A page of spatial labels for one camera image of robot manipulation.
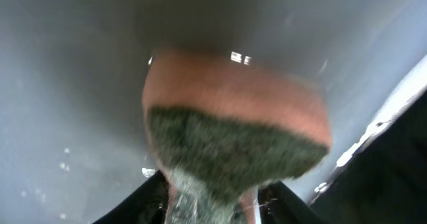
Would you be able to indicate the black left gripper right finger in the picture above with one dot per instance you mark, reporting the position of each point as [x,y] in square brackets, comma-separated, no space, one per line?
[279,205]

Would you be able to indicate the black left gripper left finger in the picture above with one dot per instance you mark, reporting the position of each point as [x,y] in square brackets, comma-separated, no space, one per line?
[146,205]

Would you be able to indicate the orange green sponge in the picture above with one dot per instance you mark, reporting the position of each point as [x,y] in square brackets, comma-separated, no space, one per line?
[220,130]

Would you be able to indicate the black water tray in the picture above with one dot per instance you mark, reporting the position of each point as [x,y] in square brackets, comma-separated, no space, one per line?
[72,71]

